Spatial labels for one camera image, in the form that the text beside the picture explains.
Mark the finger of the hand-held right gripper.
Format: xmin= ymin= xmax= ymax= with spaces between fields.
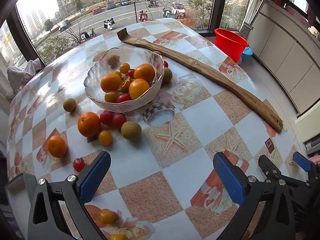
xmin=292 ymin=152 xmax=312 ymax=173
xmin=258 ymin=155 xmax=283 ymax=182

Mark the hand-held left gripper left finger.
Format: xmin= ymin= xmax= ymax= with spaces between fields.
xmin=27 ymin=151 xmax=112 ymax=240

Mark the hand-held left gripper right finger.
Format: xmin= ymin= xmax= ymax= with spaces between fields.
xmin=213 ymin=151 xmax=297 ymax=240

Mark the red cherry tomato with stem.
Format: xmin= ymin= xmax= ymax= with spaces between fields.
xmin=73 ymin=157 xmax=86 ymax=173

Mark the brown longan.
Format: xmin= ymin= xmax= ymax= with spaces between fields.
xmin=63 ymin=98 xmax=77 ymax=112
xmin=107 ymin=55 xmax=120 ymax=69
xmin=121 ymin=121 xmax=142 ymax=140
xmin=162 ymin=67 xmax=173 ymax=83

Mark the grey-rimmed white tray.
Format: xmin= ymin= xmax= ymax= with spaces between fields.
xmin=4 ymin=172 xmax=38 ymax=240

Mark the orange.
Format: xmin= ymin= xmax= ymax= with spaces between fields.
xmin=133 ymin=63 xmax=156 ymax=83
xmin=77 ymin=112 xmax=102 ymax=138
xmin=129 ymin=78 xmax=150 ymax=100
xmin=47 ymin=135 xmax=68 ymax=158
xmin=100 ymin=73 xmax=122 ymax=93

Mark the printed checkered tablecloth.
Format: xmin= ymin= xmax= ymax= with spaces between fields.
xmin=6 ymin=17 xmax=304 ymax=240

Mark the small checkered cup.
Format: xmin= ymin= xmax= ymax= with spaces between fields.
xmin=142 ymin=102 xmax=175 ymax=127

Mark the dried physalis husk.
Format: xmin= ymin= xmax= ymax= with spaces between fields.
xmin=117 ymin=76 xmax=134 ymax=93

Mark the white cabinet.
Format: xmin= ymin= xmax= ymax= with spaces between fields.
xmin=250 ymin=2 xmax=320 ymax=143

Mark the clear glass bowl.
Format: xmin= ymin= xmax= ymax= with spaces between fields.
xmin=84 ymin=46 xmax=165 ymax=113

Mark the long curved wooden stick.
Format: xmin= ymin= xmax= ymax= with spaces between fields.
xmin=117 ymin=28 xmax=283 ymax=133

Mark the blue plastic basin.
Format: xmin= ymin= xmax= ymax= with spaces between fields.
xmin=240 ymin=47 xmax=253 ymax=61

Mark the pale crumpled cloth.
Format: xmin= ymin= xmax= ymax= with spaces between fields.
xmin=6 ymin=57 xmax=45 ymax=100

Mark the red plastic bucket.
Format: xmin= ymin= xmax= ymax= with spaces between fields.
xmin=214 ymin=28 xmax=250 ymax=63

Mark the long-handled grey brush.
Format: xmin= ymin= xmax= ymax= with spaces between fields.
xmin=239 ymin=0 xmax=267 ymax=39

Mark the dark window frame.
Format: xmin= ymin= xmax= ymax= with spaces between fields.
xmin=5 ymin=0 xmax=253 ymax=67

